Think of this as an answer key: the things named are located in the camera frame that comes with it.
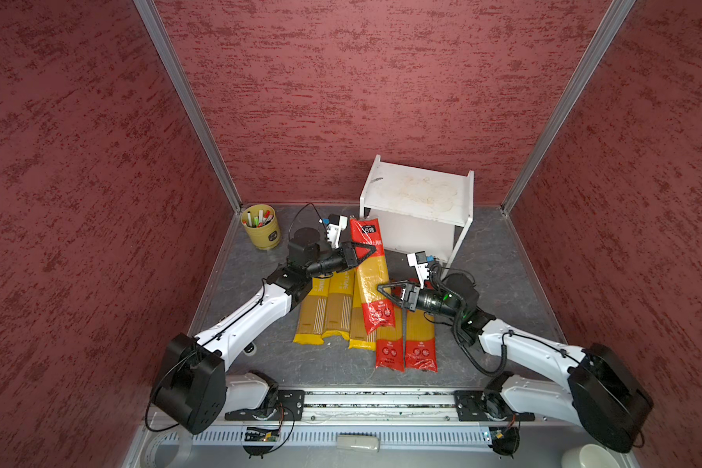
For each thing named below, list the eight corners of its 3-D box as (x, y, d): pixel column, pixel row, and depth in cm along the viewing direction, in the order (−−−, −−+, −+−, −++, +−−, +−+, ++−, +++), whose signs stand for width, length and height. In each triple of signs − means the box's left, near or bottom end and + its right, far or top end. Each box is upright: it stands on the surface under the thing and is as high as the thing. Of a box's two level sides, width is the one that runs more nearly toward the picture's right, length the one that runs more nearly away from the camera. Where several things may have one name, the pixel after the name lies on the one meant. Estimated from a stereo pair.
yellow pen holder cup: (249, 254, 107) (236, 229, 95) (256, 230, 114) (245, 204, 103) (279, 254, 107) (270, 229, 95) (284, 230, 114) (276, 204, 103)
